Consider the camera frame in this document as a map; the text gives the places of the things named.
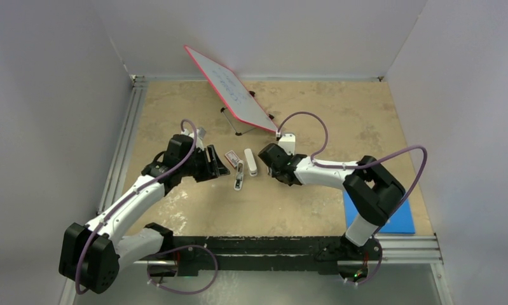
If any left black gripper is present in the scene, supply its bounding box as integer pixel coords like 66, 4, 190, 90
179, 145, 228, 182

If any red white staples box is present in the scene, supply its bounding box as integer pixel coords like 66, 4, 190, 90
224, 150, 242, 168

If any white stapler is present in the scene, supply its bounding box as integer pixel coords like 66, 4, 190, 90
233, 161, 244, 191

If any white cylindrical marker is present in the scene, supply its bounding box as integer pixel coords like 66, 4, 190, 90
244, 148, 258, 177

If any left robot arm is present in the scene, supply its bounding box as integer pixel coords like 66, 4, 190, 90
58, 128, 230, 294

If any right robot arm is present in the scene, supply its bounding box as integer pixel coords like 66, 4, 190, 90
258, 143, 406, 259

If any red framed whiteboard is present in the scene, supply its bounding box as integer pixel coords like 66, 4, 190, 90
184, 45, 277, 132

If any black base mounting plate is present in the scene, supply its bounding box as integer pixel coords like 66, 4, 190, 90
141, 223, 383, 280

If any blue foam pad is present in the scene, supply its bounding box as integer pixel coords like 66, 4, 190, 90
343, 191, 416, 234

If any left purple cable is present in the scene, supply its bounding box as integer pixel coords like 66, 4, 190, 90
74, 119, 219, 295

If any aluminium rail frame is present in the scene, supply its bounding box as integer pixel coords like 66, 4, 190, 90
76, 78, 452, 304

